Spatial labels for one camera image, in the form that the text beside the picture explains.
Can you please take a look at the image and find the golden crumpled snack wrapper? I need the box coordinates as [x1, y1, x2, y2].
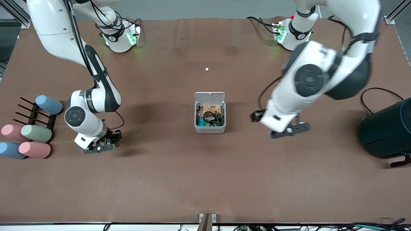
[199, 103, 223, 115]

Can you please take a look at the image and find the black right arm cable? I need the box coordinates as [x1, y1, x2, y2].
[66, 0, 126, 132]

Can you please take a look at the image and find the grey metal edge bracket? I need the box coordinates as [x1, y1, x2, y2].
[198, 213, 216, 231]

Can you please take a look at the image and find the aluminium frame profile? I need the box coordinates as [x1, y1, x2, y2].
[384, 0, 411, 25]
[0, 0, 31, 29]

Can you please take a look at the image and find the white lidded trash bin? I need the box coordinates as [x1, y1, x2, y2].
[194, 92, 227, 134]

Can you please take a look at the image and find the blue plastic cup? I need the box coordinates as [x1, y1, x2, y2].
[35, 95, 63, 115]
[0, 142, 28, 160]

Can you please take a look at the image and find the dark wooden cup rack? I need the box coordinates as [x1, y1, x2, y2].
[12, 97, 57, 143]

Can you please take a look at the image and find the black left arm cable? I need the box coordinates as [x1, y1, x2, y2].
[258, 14, 350, 113]

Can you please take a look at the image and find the dark teal cylindrical bin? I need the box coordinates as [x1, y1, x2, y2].
[358, 97, 411, 168]

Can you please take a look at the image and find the thin black looped cable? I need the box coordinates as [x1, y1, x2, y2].
[360, 87, 404, 114]

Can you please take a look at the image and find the brown table cover sheet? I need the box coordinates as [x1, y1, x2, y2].
[0, 17, 411, 224]

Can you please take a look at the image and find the black base cable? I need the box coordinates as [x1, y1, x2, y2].
[247, 16, 276, 34]

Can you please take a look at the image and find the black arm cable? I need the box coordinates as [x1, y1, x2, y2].
[258, 14, 350, 113]
[66, 0, 126, 132]

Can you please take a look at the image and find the pink plastic cup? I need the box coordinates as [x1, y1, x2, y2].
[18, 141, 51, 159]
[1, 124, 31, 142]

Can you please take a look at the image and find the silver base box green light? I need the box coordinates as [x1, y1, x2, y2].
[272, 22, 286, 44]
[126, 24, 142, 46]

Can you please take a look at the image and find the dark teal tape roll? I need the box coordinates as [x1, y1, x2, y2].
[203, 111, 219, 124]

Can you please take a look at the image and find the green plastic cup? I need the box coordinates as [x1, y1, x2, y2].
[21, 124, 52, 143]

